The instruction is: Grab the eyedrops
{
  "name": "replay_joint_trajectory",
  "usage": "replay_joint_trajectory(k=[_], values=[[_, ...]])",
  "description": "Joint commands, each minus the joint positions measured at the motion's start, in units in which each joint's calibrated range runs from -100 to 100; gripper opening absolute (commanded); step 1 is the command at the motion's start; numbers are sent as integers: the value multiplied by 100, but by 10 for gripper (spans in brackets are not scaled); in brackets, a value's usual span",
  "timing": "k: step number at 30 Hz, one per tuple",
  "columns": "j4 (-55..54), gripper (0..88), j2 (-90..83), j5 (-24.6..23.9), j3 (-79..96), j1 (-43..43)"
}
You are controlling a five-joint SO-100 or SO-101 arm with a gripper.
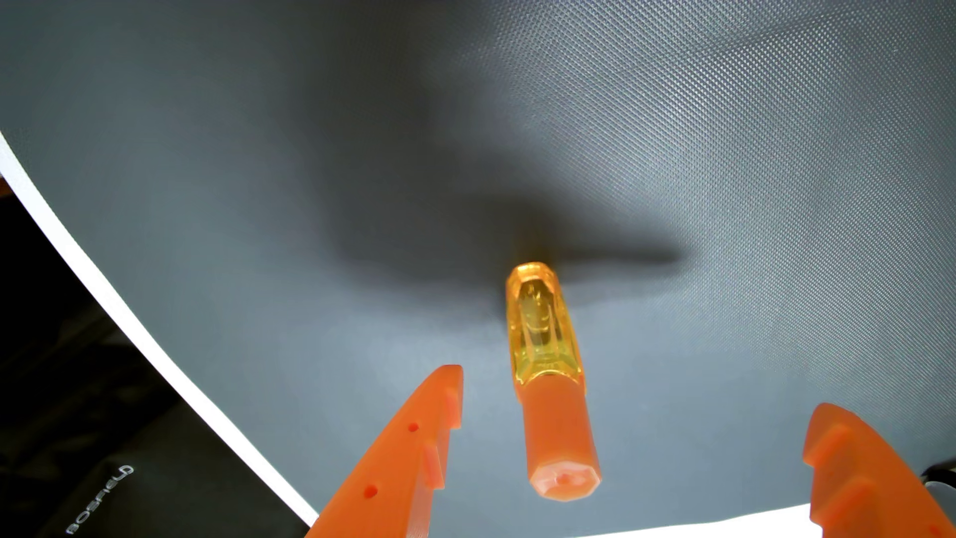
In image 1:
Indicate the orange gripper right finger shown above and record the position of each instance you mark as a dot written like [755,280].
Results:
[866,486]

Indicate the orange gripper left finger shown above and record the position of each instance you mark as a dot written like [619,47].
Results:
[396,463]

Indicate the grey textured mat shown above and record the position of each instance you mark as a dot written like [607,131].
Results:
[299,224]

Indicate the black fabric bag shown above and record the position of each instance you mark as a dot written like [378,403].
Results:
[112,448]

